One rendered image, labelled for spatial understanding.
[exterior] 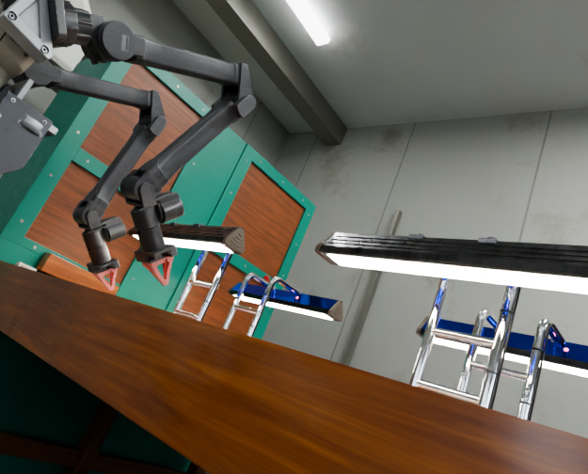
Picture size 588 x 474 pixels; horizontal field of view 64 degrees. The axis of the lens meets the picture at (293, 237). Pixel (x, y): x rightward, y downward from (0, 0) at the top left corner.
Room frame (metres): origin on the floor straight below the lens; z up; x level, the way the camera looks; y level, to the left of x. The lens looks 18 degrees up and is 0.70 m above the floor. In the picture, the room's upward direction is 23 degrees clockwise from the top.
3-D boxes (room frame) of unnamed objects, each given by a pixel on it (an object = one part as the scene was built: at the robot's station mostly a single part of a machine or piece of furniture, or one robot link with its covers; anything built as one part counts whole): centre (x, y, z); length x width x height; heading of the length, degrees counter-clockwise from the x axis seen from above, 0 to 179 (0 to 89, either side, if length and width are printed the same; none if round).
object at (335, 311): (1.96, -0.06, 1.08); 0.62 x 0.08 x 0.07; 42
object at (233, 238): (1.59, 0.36, 1.08); 0.62 x 0.08 x 0.07; 42
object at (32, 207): (2.34, 0.63, 1.32); 1.36 x 0.55 x 0.95; 132
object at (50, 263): (1.87, 0.70, 0.83); 0.30 x 0.06 x 0.07; 132
